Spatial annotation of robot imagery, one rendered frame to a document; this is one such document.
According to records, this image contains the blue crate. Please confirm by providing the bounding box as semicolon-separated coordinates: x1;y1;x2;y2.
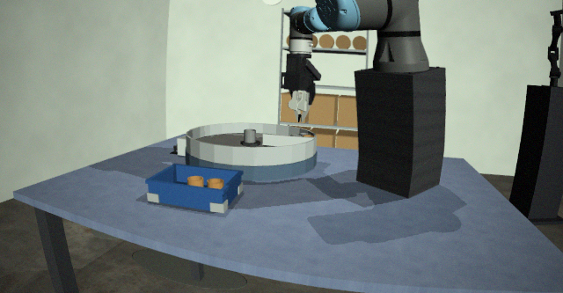
145;164;243;213

